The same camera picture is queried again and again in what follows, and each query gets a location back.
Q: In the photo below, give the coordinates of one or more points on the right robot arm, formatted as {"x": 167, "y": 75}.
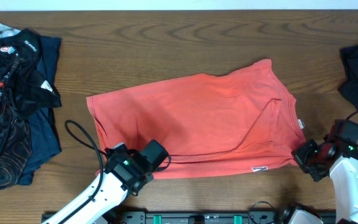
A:
{"x": 337, "y": 158}

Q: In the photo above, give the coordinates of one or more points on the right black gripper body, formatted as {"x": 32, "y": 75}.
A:
{"x": 308, "y": 155}

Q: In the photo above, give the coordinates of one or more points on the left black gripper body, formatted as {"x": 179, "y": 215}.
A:
{"x": 117, "y": 149}

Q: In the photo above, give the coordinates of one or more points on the red printed t-shirt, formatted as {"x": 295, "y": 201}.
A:
{"x": 211, "y": 126}

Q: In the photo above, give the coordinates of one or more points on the black orange patterned shirt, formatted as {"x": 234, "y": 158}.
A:
{"x": 23, "y": 91}

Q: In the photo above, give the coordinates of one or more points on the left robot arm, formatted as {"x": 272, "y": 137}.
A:
{"x": 126, "y": 172}

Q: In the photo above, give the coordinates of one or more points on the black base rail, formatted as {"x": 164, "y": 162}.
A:
{"x": 184, "y": 218}

